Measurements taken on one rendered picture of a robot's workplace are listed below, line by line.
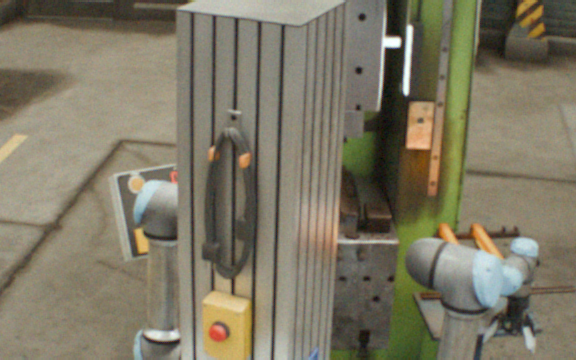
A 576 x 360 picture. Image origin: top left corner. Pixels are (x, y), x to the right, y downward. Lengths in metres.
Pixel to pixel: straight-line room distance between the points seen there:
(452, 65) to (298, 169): 1.68
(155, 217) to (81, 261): 2.76
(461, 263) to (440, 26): 1.35
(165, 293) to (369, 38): 1.15
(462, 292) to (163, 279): 0.78
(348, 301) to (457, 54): 0.95
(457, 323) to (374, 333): 1.38
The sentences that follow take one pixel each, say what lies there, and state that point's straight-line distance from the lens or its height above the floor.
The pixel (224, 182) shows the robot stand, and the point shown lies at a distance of 1.88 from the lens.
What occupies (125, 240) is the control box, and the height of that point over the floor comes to 1.01.
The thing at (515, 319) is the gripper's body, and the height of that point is 1.07.
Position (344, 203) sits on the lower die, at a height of 0.99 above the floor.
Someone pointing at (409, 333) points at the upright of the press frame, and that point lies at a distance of 3.87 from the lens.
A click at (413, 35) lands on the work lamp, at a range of 3.33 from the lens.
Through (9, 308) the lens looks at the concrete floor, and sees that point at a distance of 4.83.
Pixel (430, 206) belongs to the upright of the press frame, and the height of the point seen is 0.95.
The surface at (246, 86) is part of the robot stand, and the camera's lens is 1.79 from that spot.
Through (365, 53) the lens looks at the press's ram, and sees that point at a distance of 3.22.
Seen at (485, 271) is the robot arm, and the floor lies 1.44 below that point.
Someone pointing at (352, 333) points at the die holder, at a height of 0.54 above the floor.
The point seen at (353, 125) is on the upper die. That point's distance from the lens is 3.30.
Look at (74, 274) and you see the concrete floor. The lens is 5.07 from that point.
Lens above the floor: 2.47
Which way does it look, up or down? 24 degrees down
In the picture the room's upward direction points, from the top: 2 degrees clockwise
